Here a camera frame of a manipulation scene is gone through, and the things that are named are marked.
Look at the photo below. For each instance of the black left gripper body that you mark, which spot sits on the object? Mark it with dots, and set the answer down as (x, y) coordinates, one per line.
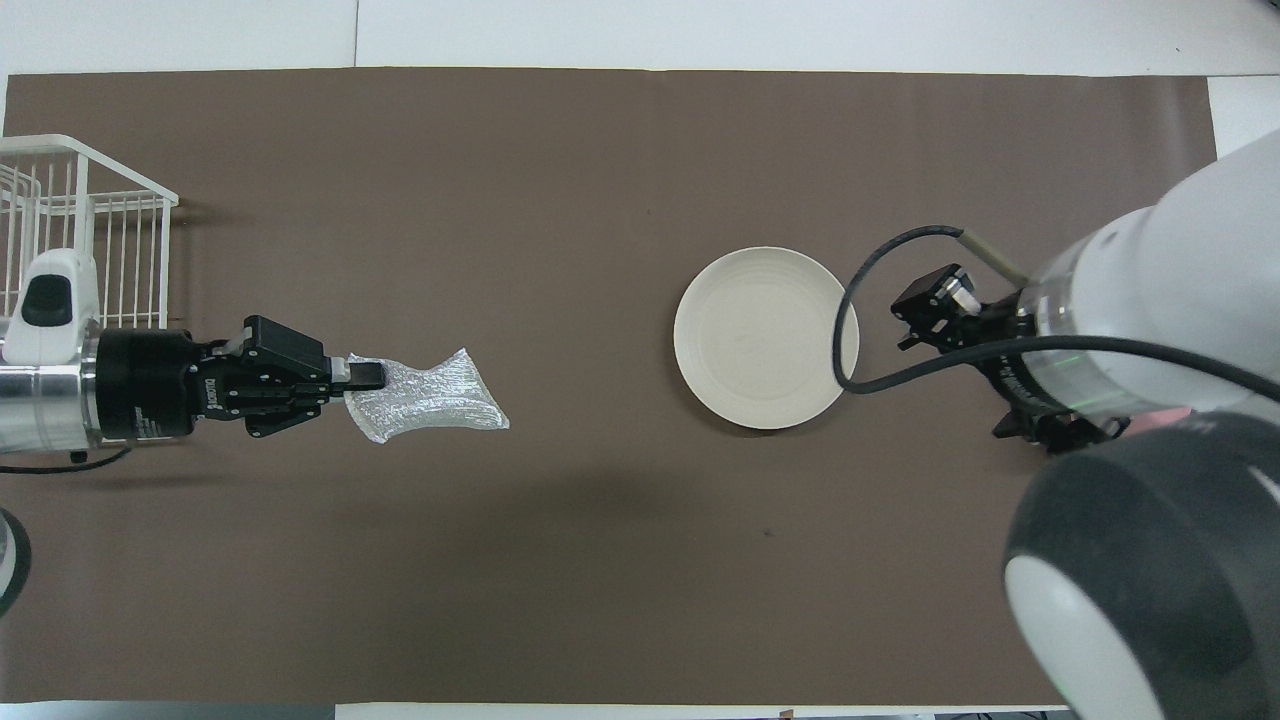
(200, 385)

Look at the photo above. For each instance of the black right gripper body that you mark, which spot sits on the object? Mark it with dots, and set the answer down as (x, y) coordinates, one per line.
(1020, 350)

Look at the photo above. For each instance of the silver foil pouch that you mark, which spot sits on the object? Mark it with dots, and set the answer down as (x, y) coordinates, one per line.
(440, 400)

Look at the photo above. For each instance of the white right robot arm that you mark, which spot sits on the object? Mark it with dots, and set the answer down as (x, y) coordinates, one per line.
(1180, 330)

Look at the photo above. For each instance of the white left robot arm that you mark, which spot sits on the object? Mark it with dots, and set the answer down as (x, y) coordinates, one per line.
(45, 390)

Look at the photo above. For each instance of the cream round plate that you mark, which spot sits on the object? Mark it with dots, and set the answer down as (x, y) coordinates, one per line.
(765, 340)

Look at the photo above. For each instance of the brown table mat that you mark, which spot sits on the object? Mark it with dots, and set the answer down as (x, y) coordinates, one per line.
(550, 200)

